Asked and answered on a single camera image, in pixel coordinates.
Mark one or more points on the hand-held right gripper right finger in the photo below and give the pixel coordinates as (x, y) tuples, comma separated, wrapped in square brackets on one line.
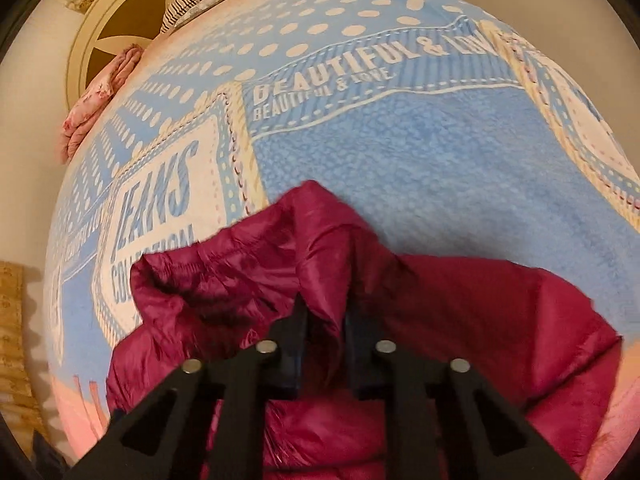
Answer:
[(361, 360)]

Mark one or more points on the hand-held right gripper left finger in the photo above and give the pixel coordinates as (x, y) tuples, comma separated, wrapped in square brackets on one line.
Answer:
[(292, 355)]

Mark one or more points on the magenta puffer jacket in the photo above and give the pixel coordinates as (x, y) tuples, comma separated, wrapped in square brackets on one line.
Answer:
[(480, 310)]

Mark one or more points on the blue and pink printed blanket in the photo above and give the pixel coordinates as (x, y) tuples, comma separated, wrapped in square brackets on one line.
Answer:
[(400, 150)]

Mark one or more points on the pink floral cloth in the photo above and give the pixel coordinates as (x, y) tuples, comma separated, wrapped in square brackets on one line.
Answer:
[(100, 95)]

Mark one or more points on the cream headboard with star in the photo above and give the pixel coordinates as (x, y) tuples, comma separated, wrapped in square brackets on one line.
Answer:
[(107, 25)]

